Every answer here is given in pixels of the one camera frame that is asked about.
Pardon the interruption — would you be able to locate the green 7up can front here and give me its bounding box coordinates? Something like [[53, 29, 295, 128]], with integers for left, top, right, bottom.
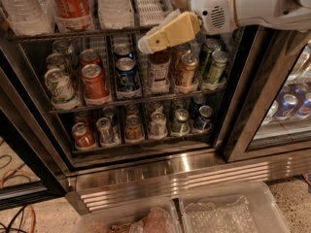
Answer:
[[45, 68, 79, 110]]

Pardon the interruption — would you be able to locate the green can bottom shelf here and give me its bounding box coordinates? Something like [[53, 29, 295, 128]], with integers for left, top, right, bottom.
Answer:
[[171, 109, 190, 136]]

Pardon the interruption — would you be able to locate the orange brown can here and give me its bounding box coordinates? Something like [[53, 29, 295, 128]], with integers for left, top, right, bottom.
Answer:
[[174, 53, 199, 93], [170, 43, 191, 76]]

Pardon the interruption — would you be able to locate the red cola bottle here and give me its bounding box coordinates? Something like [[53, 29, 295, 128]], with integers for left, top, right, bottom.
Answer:
[[54, 0, 94, 33]]

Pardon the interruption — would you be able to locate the blue pepsi can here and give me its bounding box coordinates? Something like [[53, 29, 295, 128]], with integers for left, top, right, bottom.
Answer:
[[114, 44, 134, 60], [294, 92, 311, 118], [116, 57, 141, 99]]

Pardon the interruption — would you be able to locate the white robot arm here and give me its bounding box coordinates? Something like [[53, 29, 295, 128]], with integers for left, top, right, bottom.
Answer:
[[138, 0, 311, 54]]

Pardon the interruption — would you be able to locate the glass fridge door right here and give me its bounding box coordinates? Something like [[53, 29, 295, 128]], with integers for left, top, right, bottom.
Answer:
[[224, 30, 311, 162]]

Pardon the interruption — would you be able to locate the green can back left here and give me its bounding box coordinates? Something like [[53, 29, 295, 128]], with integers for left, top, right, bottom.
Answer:
[[52, 39, 74, 61]]

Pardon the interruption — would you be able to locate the blue pepsi can far right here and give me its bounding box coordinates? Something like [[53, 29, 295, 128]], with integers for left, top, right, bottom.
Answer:
[[294, 92, 311, 118]]

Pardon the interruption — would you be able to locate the open fridge door left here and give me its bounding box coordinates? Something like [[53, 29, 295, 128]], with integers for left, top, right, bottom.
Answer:
[[0, 70, 68, 210]]

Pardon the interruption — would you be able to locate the stainless steel display fridge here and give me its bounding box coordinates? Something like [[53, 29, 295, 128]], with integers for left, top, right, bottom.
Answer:
[[1, 0, 311, 214]]

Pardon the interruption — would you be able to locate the silver white can bottom shelf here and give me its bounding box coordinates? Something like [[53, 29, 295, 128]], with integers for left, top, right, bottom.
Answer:
[[149, 112, 167, 139]]

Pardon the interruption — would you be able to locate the clear plastic bin left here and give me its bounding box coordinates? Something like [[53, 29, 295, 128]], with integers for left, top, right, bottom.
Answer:
[[70, 197, 182, 233]]

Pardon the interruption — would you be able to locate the red soda can back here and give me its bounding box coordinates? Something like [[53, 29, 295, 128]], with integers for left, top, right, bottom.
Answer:
[[79, 49, 102, 66]]

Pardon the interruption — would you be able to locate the clear plastic bin right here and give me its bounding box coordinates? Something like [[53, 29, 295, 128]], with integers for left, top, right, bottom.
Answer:
[[179, 182, 291, 233]]

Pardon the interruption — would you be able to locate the orange brown can middle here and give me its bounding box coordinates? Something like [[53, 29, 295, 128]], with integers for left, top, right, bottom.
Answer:
[[170, 43, 191, 76]]

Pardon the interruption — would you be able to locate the orange brown can front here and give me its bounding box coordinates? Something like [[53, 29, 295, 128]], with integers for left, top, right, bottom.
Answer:
[[174, 53, 199, 93]]

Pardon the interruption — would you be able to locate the green can right front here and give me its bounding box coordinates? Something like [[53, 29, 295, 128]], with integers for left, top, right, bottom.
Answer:
[[203, 50, 229, 89]]

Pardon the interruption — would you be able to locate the clear plastic bin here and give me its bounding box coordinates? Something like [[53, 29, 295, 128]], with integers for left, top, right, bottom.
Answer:
[[179, 182, 291, 233], [70, 197, 182, 233]]

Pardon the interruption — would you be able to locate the white empty shelf glider tray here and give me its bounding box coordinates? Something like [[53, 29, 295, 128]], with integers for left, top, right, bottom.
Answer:
[[134, 0, 173, 26]]

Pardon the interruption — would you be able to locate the green can right back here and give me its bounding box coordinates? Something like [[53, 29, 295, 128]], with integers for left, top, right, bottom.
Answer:
[[199, 38, 222, 75]]

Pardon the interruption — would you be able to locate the red soda can front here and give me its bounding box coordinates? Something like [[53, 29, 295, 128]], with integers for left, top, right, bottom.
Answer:
[[82, 64, 111, 105]]

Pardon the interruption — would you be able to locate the orange cable on floor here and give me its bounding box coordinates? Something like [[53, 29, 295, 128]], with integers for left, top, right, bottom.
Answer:
[[0, 168, 37, 233]]

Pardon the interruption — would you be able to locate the blue pepsi can back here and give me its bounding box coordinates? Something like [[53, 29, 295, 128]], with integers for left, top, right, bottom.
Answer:
[[114, 44, 134, 60]]

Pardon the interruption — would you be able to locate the red soda can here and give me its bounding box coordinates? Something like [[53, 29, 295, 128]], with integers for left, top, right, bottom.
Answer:
[[79, 49, 102, 66], [82, 64, 111, 105]]

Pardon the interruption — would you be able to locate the iced tea bottle white cap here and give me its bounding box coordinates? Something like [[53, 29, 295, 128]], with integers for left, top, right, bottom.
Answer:
[[147, 50, 170, 93]]

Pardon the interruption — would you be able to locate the blue can bottom shelf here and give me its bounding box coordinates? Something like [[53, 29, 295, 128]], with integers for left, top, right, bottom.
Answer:
[[193, 106, 213, 132]]

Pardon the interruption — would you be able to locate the blue pepsi can right compartment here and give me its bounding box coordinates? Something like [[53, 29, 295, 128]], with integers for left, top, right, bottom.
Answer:
[[275, 93, 297, 120]]

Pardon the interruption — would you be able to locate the red can bottom shelf front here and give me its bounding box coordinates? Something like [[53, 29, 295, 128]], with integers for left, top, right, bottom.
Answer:
[[72, 122, 96, 150]]

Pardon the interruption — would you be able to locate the gold can bottom shelf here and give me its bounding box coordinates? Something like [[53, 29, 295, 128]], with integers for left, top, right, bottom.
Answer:
[[125, 115, 145, 142]]

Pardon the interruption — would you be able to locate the blue pepsi can front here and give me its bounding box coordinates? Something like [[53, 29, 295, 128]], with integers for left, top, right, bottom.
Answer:
[[116, 57, 141, 99]]

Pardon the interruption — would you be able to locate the clear water bottle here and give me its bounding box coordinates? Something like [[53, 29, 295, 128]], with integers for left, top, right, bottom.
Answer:
[[1, 0, 55, 36], [97, 0, 134, 29]]

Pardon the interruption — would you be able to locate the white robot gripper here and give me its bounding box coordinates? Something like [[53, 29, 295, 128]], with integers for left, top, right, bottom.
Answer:
[[138, 0, 235, 54]]

